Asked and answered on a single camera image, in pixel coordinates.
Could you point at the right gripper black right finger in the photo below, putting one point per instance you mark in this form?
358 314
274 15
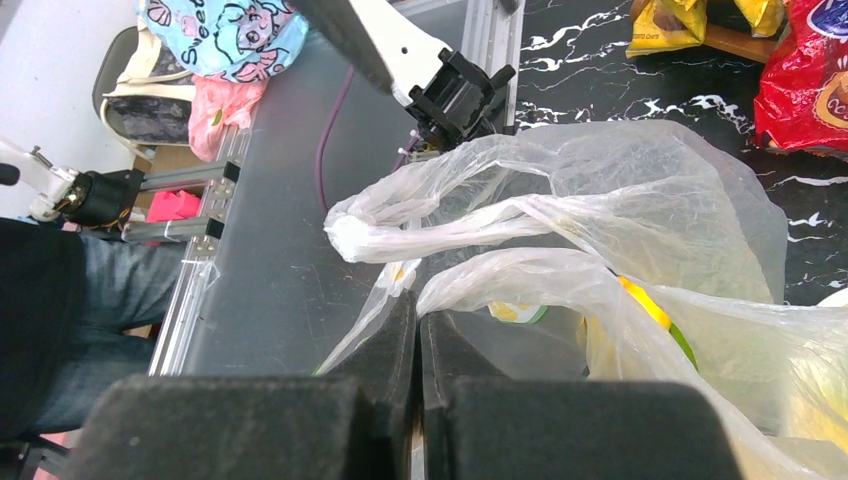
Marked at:
478 423

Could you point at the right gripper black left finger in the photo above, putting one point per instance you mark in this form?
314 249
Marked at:
352 423

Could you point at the clear lemon print plastic bag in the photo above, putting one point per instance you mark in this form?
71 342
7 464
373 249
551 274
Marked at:
632 225

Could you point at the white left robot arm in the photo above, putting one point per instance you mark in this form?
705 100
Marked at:
450 97

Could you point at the person in dark clothes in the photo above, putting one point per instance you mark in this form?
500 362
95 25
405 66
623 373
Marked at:
68 302

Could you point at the pink plastic bag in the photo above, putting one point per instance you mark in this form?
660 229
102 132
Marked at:
216 106

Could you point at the blue cartoon print bag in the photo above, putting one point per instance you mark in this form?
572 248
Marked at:
239 41

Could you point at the yellow snack wrapper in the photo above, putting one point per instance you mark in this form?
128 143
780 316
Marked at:
661 26

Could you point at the red snack bag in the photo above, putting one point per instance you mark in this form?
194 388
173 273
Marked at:
802 99

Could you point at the wooden dish rack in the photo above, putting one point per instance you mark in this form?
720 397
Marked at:
762 19

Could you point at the aluminium table frame rail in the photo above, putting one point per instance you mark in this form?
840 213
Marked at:
261 291

